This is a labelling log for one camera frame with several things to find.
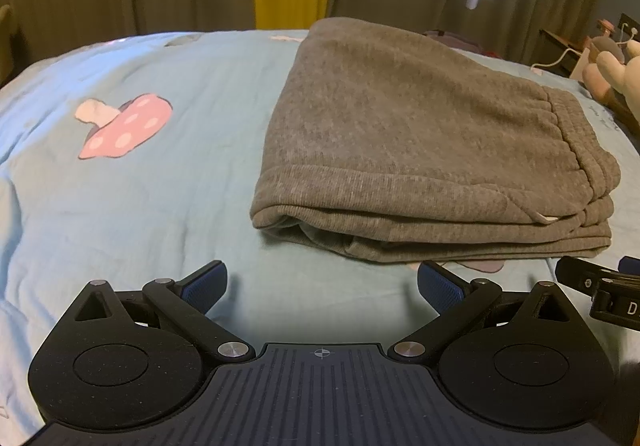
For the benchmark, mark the dark wooden nightstand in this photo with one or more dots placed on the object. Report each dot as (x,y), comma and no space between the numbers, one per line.
(562,46)

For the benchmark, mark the cream plush toy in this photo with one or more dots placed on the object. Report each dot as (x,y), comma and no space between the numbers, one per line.
(617,71)

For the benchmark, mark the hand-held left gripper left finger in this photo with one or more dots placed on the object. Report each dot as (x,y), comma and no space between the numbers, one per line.
(205,287)

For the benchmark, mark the light blue mushroom print bedsheet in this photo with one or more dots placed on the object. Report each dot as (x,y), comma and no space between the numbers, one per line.
(150,186)

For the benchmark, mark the grey pants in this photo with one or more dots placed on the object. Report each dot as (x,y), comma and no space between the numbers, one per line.
(400,136)

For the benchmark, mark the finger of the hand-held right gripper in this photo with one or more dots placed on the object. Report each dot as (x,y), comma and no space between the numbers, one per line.
(580,273)

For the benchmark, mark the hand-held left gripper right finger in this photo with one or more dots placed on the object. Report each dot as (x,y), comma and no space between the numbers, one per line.
(442,288)

